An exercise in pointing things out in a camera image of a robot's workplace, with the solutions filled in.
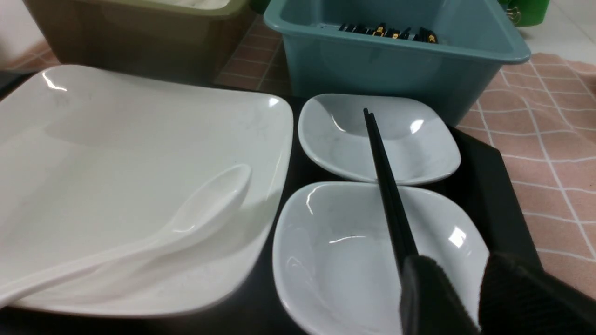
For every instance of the small white bowl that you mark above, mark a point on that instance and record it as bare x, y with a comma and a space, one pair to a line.
420, 148
333, 262

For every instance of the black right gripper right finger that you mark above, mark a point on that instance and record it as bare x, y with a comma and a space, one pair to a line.
517, 298

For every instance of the white ceramic soup spoon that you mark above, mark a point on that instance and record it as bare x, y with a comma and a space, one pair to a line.
198, 218

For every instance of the large white square plate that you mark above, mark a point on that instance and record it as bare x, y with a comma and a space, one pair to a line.
92, 160

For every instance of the teal plastic bin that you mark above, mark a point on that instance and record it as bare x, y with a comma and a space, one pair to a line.
476, 38

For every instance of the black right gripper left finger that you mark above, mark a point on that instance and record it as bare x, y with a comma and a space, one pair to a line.
429, 304

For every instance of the olive plastic bin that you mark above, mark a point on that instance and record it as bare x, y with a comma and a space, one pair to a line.
142, 37

